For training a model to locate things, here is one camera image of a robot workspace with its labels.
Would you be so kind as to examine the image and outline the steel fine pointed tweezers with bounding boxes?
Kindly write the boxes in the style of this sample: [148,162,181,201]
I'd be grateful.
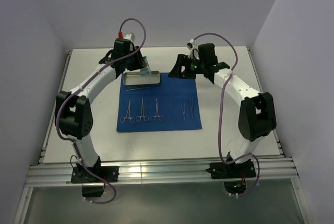
[189,98,194,120]

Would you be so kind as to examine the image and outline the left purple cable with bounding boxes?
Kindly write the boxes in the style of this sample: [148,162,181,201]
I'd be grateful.
[55,18,147,205]

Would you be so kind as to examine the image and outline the blue surgical drape cloth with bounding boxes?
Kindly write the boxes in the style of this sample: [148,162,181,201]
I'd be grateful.
[116,73,202,133]

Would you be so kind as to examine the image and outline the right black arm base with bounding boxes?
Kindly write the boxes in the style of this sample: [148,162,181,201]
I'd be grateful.
[205,158,257,179]

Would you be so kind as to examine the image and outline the steel surgical scissors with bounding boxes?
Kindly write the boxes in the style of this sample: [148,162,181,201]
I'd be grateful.
[150,99,164,122]

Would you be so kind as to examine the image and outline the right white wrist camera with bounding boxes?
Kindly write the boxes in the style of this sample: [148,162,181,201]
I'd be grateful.
[186,39,199,59]

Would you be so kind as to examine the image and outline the green white gauze packet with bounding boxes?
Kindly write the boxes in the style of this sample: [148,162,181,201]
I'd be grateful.
[140,56,151,77]

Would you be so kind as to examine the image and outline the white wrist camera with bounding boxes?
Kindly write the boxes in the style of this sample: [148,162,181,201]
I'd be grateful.
[186,39,199,59]
[123,33,135,43]

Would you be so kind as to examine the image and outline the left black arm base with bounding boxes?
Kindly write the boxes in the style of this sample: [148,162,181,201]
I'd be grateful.
[70,164,118,198]

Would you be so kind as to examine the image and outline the steel needle holder forceps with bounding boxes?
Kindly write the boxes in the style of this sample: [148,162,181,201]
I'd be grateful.
[120,99,135,123]

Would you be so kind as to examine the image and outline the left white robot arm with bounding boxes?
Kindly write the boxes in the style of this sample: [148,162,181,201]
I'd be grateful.
[55,33,146,181]

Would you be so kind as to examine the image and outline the purple cable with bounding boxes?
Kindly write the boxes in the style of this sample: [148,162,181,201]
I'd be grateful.
[192,33,260,197]
[55,18,147,205]

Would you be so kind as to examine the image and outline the metal instrument tray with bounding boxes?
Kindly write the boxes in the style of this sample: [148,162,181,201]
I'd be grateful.
[122,71,161,87]

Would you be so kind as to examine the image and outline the aluminium extrusion rail frame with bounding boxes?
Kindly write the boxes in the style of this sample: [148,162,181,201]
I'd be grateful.
[14,46,314,223]

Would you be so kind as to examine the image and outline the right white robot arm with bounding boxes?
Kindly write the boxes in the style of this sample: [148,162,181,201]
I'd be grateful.
[168,40,277,164]

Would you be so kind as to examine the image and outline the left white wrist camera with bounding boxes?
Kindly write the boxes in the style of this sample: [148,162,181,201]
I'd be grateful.
[123,33,135,43]

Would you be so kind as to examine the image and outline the steel hemostat forceps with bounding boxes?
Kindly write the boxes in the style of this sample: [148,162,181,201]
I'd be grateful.
[135,98,149,122]

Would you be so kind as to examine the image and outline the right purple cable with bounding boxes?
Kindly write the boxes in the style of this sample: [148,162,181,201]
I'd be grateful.
[192,33,260,197]

